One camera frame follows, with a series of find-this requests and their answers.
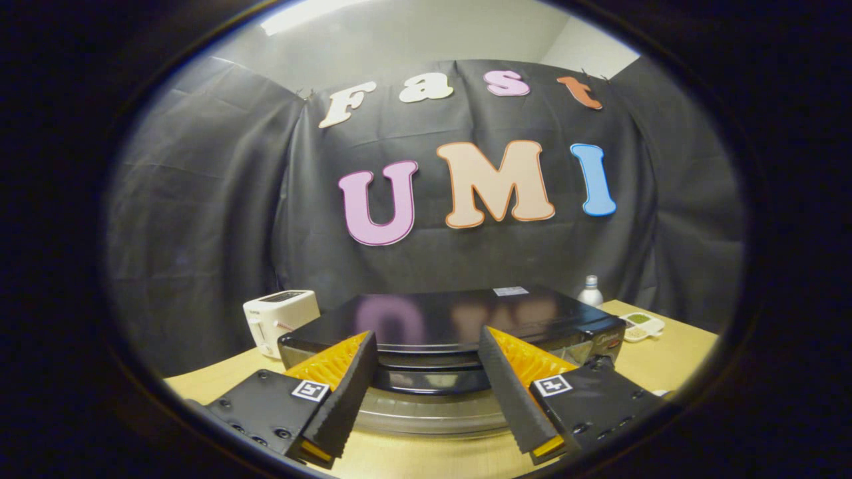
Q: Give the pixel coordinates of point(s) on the small white spray bottle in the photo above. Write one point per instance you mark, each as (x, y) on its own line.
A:
(590, 296)

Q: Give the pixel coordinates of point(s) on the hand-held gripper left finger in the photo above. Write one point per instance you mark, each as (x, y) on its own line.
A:
(346, 399)

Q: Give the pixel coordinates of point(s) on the white bread toaster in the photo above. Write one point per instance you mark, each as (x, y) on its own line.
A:
(279, 319)

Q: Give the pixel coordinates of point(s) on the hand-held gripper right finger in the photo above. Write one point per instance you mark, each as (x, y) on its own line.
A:
(509, 392)

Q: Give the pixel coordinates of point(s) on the black toaster oven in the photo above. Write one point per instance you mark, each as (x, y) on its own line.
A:
(452, 319)

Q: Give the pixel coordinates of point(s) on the small white condiment dish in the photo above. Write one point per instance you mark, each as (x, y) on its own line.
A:
(642, 327)

